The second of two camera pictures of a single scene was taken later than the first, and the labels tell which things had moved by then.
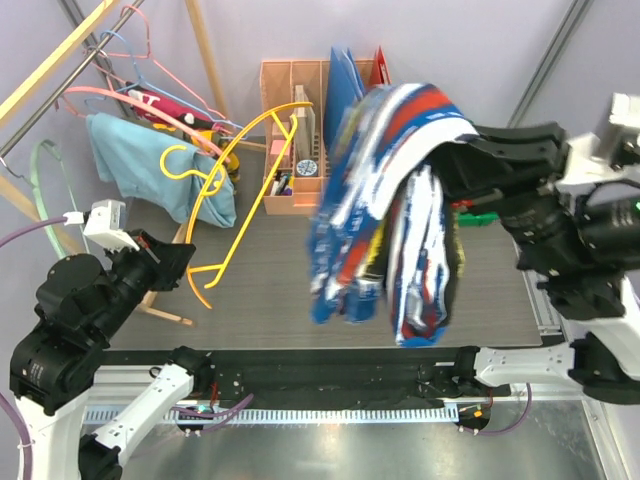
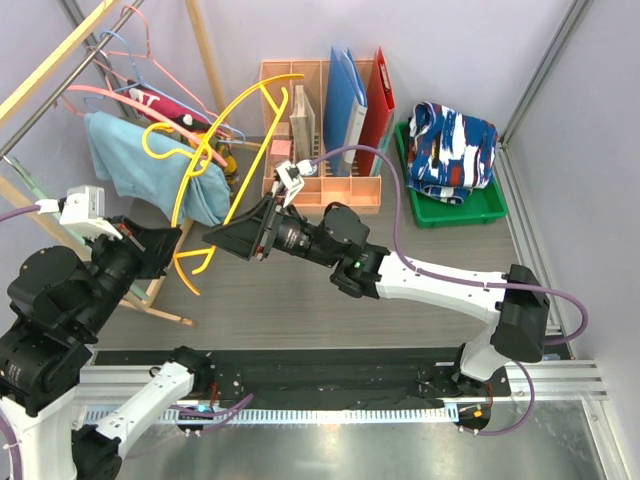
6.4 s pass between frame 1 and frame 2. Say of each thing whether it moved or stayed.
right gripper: moved
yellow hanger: moved
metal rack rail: stayed
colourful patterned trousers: moved
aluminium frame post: stayed
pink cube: stayed
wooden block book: stayed
